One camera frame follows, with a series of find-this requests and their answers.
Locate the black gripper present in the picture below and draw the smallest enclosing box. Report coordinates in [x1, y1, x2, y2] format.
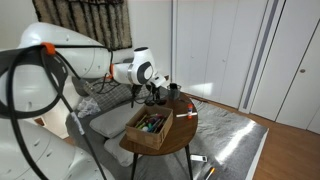
[131, 81, 162, 109]

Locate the small white rectangular device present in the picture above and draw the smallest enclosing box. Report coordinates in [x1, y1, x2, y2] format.
[190, 154, 208, 163]

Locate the thin black cable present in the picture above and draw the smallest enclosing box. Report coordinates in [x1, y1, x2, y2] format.
[91, 77, 122, 96]

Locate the thick black cable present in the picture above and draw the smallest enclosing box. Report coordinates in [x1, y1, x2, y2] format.
[0, 44, 108, 180]

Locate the red marker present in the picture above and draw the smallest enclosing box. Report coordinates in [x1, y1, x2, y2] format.
[148, 113, 166, 122]

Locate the crumpled white cloth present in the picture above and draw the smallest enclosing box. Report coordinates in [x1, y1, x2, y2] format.
[76, 96, 102, 119]

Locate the white folding closet door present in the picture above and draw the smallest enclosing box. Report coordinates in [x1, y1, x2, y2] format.
[173, 0, 270, 110]

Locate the white and orange pen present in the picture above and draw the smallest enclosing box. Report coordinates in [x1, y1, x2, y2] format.
[204, 167, 216, 180]

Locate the brown cardboard box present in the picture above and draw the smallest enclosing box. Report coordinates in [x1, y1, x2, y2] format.
[124, 104, 175, 151]

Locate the grey checkered cushion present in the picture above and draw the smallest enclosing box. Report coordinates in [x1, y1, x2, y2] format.
[82, 77, 152, 112]

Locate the grey rug with white edge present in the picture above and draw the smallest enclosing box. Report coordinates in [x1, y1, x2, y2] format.
[133, 97, 270, 180]

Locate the white door with knob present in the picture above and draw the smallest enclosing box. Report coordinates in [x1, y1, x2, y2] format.
[275, 22, 320, 135]

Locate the white plain door panel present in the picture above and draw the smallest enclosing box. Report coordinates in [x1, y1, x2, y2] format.
[249, 0, 320, 122]

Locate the shaggy brown wall hanging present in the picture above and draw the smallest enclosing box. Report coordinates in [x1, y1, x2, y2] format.
[31, 0, 134, 51]

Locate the glue stick with orange cap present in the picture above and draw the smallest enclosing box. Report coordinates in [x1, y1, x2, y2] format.
[186, 103, 195, 120]

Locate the green marker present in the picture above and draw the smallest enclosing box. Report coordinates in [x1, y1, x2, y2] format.
[134, 114, 150, 130]

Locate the white marker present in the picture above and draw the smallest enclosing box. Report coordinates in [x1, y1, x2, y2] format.
[175, 112, 199, 119]

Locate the black table leg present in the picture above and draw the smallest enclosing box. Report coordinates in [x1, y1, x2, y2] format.
[130, 151, 140, 180]
[184, 144, 195, 180]

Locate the round wooden side table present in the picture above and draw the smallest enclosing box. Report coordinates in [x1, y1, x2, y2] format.
[118, 92, 199, 180]

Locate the light grey cushion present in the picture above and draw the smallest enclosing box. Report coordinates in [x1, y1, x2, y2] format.
[88, 102, 145, 140]
[103, 131, 143, 168]

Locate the grey sofa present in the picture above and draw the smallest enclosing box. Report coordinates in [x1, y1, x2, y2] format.
[64, 75, 172, 180]

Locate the orange cable clip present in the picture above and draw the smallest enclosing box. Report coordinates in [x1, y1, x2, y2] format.
[41, 41, 57, 56]
[106, 63, 116, 80]

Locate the teal marker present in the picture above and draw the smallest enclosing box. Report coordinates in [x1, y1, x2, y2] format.
[145, 122, 158, 132]

